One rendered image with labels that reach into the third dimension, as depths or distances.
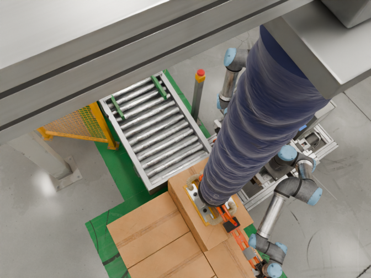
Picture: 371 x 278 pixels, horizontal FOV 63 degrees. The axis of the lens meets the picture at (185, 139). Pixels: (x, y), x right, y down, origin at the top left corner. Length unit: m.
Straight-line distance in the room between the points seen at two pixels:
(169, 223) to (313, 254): 1.57
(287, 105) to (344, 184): 3.13
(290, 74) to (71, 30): 0.47
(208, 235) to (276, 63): 1.81
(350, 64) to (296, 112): 0.28
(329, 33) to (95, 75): 0.38
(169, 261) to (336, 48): 2.37
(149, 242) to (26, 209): 1.46
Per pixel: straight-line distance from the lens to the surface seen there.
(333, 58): 0.53
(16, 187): 3.71
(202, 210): 2.31
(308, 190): 1.90
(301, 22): 0.55
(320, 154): 3.56
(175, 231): 2.71
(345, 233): 3.73
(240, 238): 2.21
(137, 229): 2.73
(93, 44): 0.28
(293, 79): 0.66
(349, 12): 0.55
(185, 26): 0.32
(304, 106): 0.76
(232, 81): 2.16
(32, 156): 2.87
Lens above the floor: 3.25
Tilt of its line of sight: 68 degrees down
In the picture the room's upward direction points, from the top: 6 degrees clockwise
